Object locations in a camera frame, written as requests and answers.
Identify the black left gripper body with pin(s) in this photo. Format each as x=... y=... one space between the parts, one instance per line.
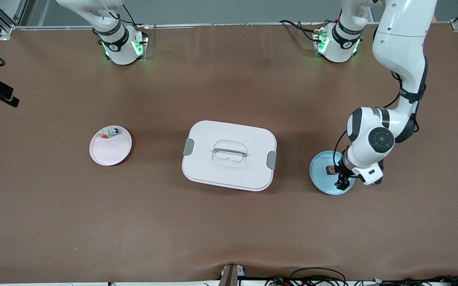
x=340 y=171

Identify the black orange push button switch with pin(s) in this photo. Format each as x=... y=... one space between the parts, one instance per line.
x=331 y=170

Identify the brown mount post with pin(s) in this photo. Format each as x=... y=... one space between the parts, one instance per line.
x=229 y=278

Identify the light blue round plate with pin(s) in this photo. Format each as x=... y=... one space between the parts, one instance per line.
x=320 y=179

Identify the green white push button switch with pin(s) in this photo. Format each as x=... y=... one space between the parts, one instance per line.
x=114 y=130

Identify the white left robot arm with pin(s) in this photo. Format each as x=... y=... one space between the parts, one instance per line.
x=404 y=39

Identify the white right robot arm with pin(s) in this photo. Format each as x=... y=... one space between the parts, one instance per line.
x=121 y=51

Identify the pale pink round plate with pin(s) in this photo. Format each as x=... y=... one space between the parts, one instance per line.
x=109 y=157

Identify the brown table cover mat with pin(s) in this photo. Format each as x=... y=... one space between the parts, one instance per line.
x=229 y=230

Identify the white lidded storage box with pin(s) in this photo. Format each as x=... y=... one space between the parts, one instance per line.
x=213 y=174

